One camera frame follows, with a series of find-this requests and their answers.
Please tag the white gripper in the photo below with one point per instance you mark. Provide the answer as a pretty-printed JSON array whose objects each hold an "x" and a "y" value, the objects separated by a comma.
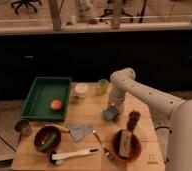
[{"x": 117, "y": 97}]

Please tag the blue sponge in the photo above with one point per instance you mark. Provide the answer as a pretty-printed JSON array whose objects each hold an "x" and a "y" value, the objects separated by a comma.
[{"x": 110, "y": 113}]

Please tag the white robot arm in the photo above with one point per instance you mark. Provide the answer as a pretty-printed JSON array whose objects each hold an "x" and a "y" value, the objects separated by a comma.
[{"x": 179, "y": 151}]

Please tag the green translucent cup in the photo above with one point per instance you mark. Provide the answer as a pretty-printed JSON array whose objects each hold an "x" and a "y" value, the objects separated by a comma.
[{"x": 103, "y": 86}]

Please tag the white brown block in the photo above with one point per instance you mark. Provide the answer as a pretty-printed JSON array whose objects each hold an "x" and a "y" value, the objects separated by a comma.
[{"x": 125, "y": 144}]

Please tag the metal fork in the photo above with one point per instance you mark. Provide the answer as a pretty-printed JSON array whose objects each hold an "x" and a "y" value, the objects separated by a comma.
[{"x": 108, "y": 154}]

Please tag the white cup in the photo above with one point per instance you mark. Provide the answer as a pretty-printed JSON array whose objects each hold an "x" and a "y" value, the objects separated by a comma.
[{"x": 80, "y": 90}]

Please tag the grey blue cloth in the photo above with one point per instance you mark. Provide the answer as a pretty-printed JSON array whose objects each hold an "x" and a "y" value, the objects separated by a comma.
[{"x": 78, "y": 132}]

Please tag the yellow banana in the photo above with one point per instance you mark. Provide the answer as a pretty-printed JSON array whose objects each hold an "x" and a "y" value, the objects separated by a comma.
[{"x": 61, "y": 128}]

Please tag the orange peach fruit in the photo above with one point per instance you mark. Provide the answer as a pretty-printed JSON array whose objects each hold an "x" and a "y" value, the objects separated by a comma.
[{"x": 56, "y": 105}]

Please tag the green cucumber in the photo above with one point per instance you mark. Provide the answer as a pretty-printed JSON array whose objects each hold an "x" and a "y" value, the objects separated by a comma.
[{"x": 48, "y": 143}]

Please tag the green plastic tray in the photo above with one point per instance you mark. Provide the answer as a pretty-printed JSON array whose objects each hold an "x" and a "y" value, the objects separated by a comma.
[{"x": 43, "y": 91}]

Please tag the dark red bowl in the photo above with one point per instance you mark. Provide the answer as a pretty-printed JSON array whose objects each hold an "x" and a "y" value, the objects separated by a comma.
[{"x": 44, "y": 134}]

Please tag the black office chair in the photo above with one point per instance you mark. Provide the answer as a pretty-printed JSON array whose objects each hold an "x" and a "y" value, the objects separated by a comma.
[{"x": 27, "y": 3}]

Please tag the white handled brush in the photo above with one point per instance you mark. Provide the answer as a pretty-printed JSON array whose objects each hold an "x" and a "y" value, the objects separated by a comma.
[{"x": 55, "y": 157}]

